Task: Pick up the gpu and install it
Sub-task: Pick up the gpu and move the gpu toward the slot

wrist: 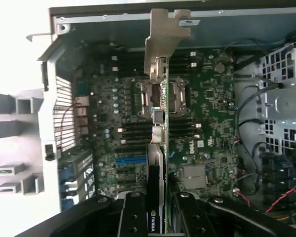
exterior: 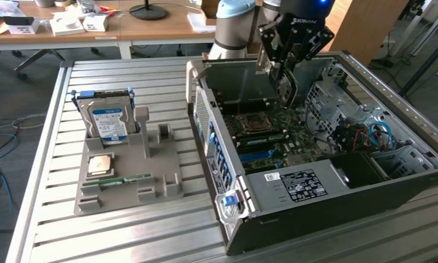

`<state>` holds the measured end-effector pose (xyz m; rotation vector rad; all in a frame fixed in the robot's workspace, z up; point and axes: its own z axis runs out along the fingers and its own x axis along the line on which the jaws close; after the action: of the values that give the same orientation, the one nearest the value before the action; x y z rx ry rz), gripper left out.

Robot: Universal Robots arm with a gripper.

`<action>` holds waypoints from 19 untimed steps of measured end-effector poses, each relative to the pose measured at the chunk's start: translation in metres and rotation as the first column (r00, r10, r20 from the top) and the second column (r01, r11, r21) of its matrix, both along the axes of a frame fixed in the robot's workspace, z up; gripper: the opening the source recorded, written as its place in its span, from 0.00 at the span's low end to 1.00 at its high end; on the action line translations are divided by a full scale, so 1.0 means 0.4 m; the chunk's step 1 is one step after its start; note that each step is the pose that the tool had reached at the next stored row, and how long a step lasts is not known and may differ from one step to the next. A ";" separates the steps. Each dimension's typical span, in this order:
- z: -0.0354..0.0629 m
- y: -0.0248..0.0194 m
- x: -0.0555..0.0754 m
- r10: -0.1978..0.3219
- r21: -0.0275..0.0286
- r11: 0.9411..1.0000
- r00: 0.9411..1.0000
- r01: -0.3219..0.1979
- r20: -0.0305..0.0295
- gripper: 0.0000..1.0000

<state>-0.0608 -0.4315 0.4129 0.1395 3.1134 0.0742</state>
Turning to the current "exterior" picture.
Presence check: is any blue data wire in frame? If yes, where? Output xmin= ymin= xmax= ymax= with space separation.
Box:
xmin=367 ymin=122 xmax=395 ymax=153

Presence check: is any grey metal disk bay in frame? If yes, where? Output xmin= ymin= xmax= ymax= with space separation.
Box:
xmin=370 ymin=145 xmax=437 ymax=179

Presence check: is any white box with black top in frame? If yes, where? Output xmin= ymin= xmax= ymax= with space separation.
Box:
xmin=2 ymin=16 xmax=41 ymax=35

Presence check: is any brown cardboard box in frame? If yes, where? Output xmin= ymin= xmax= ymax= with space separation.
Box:
xmin=200 ymin=0 xmax=220 ymax=19

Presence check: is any hard disk with blue caddy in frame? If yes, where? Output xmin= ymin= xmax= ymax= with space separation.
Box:
xmin=70 ymin=87 xmax=138 ymax=145

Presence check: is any green motherboard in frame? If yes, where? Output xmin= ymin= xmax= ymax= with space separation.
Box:
xmin=218 ymin=101 xmax=337 ymax=175

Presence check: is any blue floor cable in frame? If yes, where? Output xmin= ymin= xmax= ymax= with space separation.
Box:
xmin=0 ymin=124 xmax=18 ymax=233

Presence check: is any grey floor cable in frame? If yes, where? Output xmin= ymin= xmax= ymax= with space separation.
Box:
xmin=0 ymin=113 xmax=48 ymax=129

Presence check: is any perforated metal drive cage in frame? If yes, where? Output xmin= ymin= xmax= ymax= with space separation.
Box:
xmin=305 ymin=61 xmax=354 ymax=132

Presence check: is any grey power supply unit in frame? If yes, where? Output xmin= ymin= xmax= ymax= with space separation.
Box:
xmin=245 ymin=160 xmax=351 ymax=213

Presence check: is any blue expansion slot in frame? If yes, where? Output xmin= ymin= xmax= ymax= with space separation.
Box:
xmin=240 ymin=152 xmax=277 ymax=162

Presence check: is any wooden desk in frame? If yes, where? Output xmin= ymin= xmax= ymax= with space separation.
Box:
xmin=118 ymin=0 xmax=321 ymax=60
xmin=0 ymin=0 xmax=124 ymax=80

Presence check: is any green RAM stick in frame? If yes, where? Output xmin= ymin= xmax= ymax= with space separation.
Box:
xmin=238 ymin=135 xmax=285 ymax=146
xmin=82 ymin=174 xmax=153 ymax=188

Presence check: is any black grey PC case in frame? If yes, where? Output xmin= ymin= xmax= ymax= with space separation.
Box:
xmin=185 ymin=50 xmax=438 ymax=257

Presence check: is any white box with roll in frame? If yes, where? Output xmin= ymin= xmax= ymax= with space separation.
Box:
xmin=49 ymin=12 xmax=85 ymax=37

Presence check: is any black round lamp base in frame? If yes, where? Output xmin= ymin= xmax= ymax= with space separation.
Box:
xmin=129 ymin=0 xmax=169 ymax=21

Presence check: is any white paper stack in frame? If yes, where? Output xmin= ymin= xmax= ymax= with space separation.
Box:
xmin=186 ymin=12 xmax=217 ymax=34

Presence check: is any black slanted metal pole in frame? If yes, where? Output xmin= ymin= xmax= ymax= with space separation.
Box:
xmin=399 ymin=34 xmax=438 ymax=97

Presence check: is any small white labelled box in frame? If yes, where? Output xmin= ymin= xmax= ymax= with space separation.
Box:
xmin=82 ymin=15 xmax=109 ymax=32

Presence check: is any copper coloured CPU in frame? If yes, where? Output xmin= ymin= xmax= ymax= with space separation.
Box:
xmin=86 ymin=156 xmax=114 ymax=176

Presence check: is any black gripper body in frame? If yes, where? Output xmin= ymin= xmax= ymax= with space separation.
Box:
xmin=276 ymin=0 xmax=337 ymax=31

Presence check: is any clear plastic bag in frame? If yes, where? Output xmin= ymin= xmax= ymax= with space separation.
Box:
xmin=0 ymin=0 xmax=26 ymax=17

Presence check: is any black green graphics card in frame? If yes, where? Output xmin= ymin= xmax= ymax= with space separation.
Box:
xmin=254 ymin=45 xmax=300 ymax=108

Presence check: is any grey plastic parts rack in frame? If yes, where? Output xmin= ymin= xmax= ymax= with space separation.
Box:
xmin=73 ymin=106 xmax=185 ymax=216

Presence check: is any metal CPU socket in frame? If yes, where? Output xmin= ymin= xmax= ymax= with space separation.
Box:
xmin=237 ymin=112 xmax=274 ymax=132

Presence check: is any blue plastic case latch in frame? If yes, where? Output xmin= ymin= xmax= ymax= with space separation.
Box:
xmin=221 ymin=193 xmax=241 ymax=207

